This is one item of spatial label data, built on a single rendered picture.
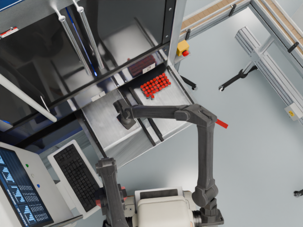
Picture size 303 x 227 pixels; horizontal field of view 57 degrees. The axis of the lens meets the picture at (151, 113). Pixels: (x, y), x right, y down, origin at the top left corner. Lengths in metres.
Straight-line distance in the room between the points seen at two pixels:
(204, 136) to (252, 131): 1.65
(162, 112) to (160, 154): 1.34
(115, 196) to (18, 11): 0.67
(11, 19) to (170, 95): 1.11
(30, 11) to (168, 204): 0.86
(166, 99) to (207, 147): 0.67
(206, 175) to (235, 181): 1.43
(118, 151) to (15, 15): 1.03
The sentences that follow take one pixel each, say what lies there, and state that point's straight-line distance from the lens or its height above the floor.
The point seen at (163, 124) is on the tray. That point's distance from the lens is 1.71.
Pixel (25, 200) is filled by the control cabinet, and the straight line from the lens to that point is 1.29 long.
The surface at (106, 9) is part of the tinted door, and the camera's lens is 1.06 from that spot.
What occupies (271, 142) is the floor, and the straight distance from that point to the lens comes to 2.82.
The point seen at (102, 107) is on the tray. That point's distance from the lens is 1.76.
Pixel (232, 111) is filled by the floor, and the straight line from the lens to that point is 2.76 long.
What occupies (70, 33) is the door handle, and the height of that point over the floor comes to 1.76.
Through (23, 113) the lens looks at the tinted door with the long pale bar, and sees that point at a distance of 1.45.
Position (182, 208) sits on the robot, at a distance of 1.20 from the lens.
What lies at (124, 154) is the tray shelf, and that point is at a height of 0.88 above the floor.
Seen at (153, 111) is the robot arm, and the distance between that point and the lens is 1.29.
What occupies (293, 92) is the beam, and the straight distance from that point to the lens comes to 2.39.
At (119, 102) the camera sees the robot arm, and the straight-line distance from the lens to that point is 1.47.
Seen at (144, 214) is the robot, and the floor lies 1.36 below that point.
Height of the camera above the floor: 2.54
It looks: 75 degrees down
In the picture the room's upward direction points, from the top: 3 degrees clockwise
